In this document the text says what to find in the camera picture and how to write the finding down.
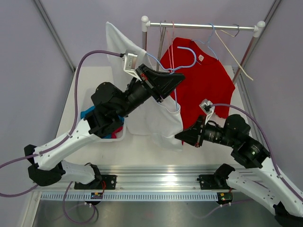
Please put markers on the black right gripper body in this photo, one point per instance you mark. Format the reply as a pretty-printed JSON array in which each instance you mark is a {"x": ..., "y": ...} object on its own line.
[{"x": 198, "y": 136}]

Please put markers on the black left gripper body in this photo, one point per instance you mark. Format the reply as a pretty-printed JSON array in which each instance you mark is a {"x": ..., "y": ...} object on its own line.
[{"x": 153, "y": 87}]

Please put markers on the aluminium mounting rail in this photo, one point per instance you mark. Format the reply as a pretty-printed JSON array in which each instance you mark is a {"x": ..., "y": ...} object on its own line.
[{"x": 138, "y": 178}]

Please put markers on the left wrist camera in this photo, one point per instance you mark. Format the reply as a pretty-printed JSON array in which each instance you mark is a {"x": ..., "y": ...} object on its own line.
[{"x": 130, "y": 59}]

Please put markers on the light blue hanger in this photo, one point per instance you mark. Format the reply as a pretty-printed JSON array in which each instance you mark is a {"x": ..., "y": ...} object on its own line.
[
  {"x": 173, "y": 70},
  {"x": 207, "y": 42}
]

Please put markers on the metal clothes rack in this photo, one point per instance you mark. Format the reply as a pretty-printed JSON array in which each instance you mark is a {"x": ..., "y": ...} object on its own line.
[{"x": 256, "y": 30}]

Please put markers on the cream white hanger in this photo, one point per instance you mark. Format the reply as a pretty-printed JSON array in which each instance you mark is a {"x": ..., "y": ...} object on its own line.
[{"x": 228, "y": 49}]

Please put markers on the white slotted cable duct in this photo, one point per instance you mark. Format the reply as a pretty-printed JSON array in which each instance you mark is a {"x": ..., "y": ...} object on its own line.
[{"x": 130, "y": 196}]

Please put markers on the magenta t shirt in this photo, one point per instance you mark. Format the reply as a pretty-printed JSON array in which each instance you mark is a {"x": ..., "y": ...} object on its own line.
[{"x": 115, "y": 133}]

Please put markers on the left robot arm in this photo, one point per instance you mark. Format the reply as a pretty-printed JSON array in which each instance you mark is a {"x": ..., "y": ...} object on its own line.
[{"x": 110, "y": 106}]

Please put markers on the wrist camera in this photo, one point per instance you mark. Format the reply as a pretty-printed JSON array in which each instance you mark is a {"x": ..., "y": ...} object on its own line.
[
  {"x": 207, "y": 108},
  {"x": 130, "y": 59}
]

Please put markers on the red t shirt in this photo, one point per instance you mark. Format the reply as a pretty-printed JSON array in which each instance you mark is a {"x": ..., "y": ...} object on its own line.
[{"x": 207, "y": 79}]

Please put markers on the white t shirt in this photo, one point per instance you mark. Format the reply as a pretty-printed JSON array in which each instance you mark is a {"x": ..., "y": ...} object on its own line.
[{"x": 161, "y": 121}]

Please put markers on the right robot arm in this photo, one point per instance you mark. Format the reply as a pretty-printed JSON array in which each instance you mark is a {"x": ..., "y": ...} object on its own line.
[{"x": 251, "y": 154}]

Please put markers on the grey hanger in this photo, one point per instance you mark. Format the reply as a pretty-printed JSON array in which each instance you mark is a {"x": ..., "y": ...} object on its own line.
[{"x": 162, "y": 36}]

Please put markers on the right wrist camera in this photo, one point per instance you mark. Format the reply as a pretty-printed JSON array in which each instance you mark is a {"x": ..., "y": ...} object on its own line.
[{"x": 207, "y": 108}]

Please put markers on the clear plastic basket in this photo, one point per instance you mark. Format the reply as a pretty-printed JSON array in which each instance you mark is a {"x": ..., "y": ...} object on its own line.
[{"x": 87, "y": 106}]

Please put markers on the pink hanger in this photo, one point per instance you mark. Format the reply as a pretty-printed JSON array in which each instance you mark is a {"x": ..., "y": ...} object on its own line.
[{"x": 170, "y": 38}]

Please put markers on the blue t shirt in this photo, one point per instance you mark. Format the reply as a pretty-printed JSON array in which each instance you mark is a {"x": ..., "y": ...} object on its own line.
[{"x": 101, "y": 125}]

